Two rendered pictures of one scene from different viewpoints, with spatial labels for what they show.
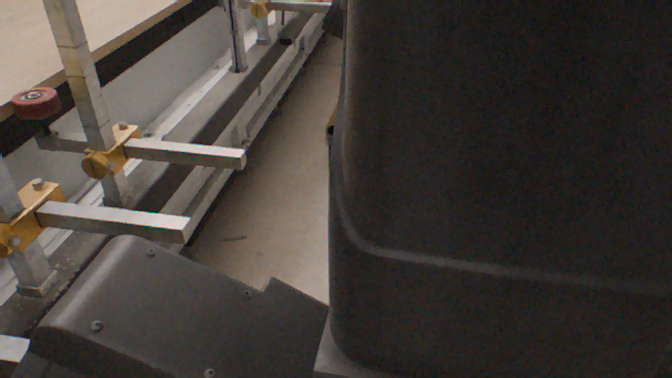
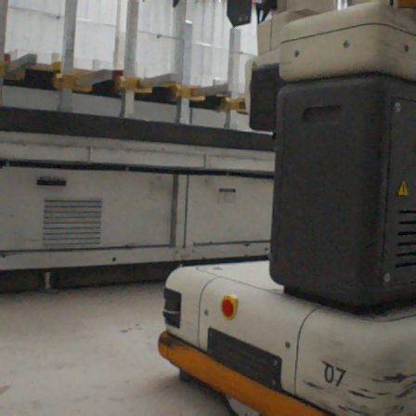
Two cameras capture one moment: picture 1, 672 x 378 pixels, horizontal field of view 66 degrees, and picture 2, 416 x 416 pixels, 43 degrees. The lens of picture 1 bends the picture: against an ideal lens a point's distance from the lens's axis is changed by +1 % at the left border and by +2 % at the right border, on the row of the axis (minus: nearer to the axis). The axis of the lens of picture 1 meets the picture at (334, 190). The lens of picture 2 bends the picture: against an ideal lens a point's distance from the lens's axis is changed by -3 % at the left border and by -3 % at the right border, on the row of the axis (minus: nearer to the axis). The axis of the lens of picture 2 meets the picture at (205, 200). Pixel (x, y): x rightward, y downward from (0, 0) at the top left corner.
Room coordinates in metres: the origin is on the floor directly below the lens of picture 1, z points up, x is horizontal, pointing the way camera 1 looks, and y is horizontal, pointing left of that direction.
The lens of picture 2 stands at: (-0.90, -1.12, 0.51)
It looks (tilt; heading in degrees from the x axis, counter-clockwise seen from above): 3 degrees down; 44
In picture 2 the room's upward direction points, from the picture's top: 3 degrees clockwise
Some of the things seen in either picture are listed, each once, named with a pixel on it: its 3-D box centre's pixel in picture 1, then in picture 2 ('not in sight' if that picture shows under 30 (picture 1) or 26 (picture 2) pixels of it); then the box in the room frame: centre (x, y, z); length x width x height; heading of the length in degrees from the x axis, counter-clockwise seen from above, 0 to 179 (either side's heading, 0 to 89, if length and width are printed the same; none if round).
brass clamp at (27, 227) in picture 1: (22, 218); (188, 93); (0.64, 0.49, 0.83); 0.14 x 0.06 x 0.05; 169
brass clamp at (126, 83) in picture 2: not in sight; (134, 84); (0.39, 0.54, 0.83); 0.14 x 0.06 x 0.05; 169
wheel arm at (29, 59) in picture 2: not in sight; (12, 69); (-0.09, 0.58, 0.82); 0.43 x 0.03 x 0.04; 79
